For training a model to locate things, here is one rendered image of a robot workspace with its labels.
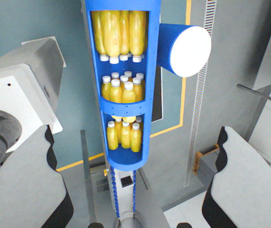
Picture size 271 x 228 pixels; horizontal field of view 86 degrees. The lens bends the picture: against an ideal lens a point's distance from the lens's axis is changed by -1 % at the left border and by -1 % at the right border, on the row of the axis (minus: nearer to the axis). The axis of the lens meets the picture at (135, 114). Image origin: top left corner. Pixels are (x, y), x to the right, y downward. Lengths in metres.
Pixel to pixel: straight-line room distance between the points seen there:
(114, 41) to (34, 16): 1.23
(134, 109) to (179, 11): 1.65
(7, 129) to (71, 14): 1.37
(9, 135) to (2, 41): 1.37
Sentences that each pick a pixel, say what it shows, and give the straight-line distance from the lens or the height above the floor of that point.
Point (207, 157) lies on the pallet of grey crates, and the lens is 3.88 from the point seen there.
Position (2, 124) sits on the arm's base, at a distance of 0.60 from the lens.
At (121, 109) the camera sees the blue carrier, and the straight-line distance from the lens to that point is 0.66.
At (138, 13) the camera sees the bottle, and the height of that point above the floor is 1.15.
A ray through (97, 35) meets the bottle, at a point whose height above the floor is 1.07.
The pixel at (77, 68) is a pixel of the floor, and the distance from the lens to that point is 1.83.
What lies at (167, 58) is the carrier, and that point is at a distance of 0.91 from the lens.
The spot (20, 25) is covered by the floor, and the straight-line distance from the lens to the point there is 1.82.
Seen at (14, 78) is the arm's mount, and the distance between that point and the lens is 0.58.
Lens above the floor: 1.76
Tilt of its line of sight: 52 degrees down
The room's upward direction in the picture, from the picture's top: 146 degrees clockwise
